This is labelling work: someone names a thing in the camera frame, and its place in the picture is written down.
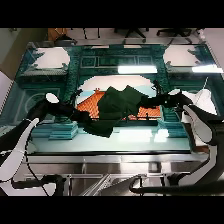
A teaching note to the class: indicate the silver frame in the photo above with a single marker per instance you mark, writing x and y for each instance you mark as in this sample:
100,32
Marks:
100,166

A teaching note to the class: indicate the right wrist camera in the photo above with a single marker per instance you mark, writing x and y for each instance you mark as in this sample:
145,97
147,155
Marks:
157,87

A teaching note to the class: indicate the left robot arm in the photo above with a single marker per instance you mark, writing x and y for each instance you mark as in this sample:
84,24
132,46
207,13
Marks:
20,136

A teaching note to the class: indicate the black office chair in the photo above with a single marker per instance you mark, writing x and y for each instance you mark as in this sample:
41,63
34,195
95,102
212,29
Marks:
175,31
133,32

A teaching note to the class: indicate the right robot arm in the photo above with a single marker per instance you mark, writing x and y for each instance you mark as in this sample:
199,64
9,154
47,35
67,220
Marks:
200,125

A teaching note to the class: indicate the dark green T-shirt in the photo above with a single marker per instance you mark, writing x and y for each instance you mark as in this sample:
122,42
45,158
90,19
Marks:
116,105

